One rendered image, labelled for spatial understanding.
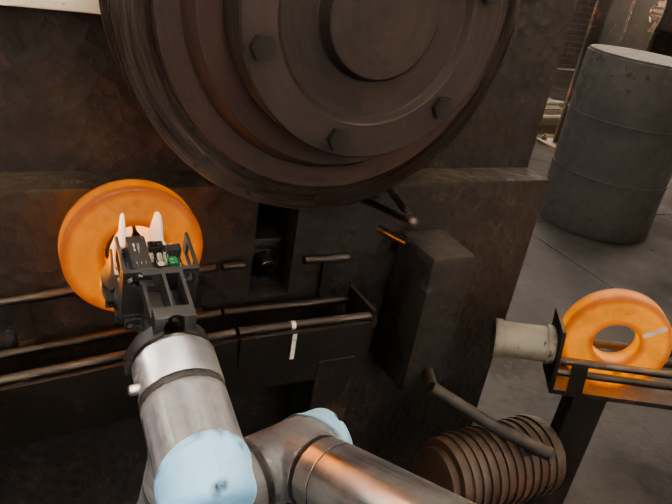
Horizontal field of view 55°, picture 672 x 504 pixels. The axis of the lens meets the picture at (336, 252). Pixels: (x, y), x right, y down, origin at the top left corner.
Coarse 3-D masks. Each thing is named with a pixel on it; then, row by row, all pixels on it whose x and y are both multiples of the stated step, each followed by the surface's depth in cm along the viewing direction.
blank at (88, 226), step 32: (96, 192) 70; (128, 192) 70; (160, 192) 71; (64, 224) 70; (96, 224) 70; (128, 224) 71; (192, 224) 74; (64, 256) 70; (96, 256) 71; (96, 288) 73
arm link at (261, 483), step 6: (252, 456) 61; (252, 462) 61; (258, 462) 61; (252, 468) 60; (258, 468) 61; (258, 474) 60; (258, 480) 60; (264, 480) 60; (258, 486) 60; (264, 486) 60; (144, 492) 54; (258, 492) 60; (264, 492) 60; (144, 498) 54; (258, 498) 60; (264, 498) 60
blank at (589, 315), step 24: (576, 312) 95; (600, 312) 94; (624, 312) 93; (648, 312) 92; (576, 336) 96; (648, 336) 94; (600, 360) 97; (624, 360) 96; (648, 360) 95; (600, 384) 98
